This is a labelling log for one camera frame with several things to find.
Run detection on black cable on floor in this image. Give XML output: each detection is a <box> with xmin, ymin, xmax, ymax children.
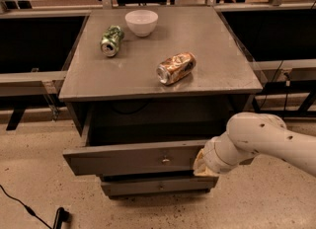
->
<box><xmin>0</xmin><ymin>184</ymin><xmax>71</xmax><ymax>229</ymax></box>

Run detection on metal rail barrier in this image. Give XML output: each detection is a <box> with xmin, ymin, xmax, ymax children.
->
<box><xmin>0</xmin><ymin>2</ymin><xmax>90</xmax><ymax>130</ymax></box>
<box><xmin>215</xmin><ymin>3</ymin><xmax>316</xmax><ymax>117</ymax></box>

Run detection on grey drawer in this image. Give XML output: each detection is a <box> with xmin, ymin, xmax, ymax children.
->
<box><xmin>62</xmin><ymin>106</ymin><xmax>256</xmax><ymax>177</ymax></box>
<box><xmin>101</xmin><ymin>171</ymin><xmax>218</xmax><ymax>198</ymax></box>

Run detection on left metal rail barrier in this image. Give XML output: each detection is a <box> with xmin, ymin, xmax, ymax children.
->
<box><xmin>0</xmin><ymin>2</ymin><xmax>90</xmax><ymax>130</ymax></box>

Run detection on green crushed can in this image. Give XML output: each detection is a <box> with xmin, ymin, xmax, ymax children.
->
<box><xmin>100</xmin><ymin>25</ymin><xmax>124</xmax><ymax>57</ymax></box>

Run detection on orange crushed can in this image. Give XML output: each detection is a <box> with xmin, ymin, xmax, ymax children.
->
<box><xmin>156</xmin><ymin>52</ymin><xmax>197</xmax><ymax>85</ymax></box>

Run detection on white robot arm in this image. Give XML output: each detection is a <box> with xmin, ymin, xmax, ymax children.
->
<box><xmin>193</xmin><ymin>113</ymin><xmax>316</xmax><ymax>177</ymax></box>

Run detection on black cable inside cabinet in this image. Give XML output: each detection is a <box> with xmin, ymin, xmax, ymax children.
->
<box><xmin>110</xmin><ymin>99</ymin><xmax>152</xmax><ymax>115</ymax></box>

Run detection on right metal rail barrier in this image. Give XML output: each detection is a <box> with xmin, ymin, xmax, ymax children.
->
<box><xmin>215</xmin><ymin>3</ymin><xmax>316</xmax><ymax>117</ymax></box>

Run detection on grey wooden cabinet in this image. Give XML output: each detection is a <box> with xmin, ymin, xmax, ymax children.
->
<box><xmin>58</xmin><ymin>5</ymin><xmax>264</xmax><ymax>148</ymax></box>

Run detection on grey top drawer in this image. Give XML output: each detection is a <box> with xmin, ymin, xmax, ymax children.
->
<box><xmin>62</xmin><ymin>106</ymin><xmax>256</xmax><ymax>177</ymax></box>

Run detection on white bowl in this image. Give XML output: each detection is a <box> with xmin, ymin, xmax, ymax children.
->
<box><xmin>125</xmin><ymin>10</ymin><xmax>159</xmax><ymax>37</ymax></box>

